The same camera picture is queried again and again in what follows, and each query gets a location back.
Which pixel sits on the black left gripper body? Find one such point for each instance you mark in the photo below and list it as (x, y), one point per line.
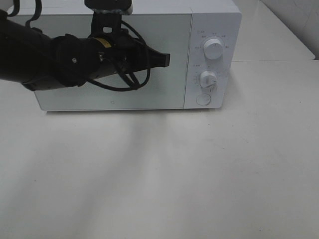
(120, 49)

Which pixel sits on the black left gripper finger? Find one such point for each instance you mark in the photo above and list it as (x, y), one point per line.
(158, 59)

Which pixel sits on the white microwave door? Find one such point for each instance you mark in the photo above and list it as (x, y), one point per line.
(165, 89)

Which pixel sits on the round white door button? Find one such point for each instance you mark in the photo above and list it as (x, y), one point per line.
(203, 100)

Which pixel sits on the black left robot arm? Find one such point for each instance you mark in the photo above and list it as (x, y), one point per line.
(40, 63)

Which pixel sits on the white microwave oven body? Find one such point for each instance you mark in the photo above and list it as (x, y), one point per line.
(210, 18)

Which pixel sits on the upper white power knob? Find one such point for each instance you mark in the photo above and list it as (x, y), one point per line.
(213, 48)

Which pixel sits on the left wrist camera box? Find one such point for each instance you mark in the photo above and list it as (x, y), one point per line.
(122, 7)

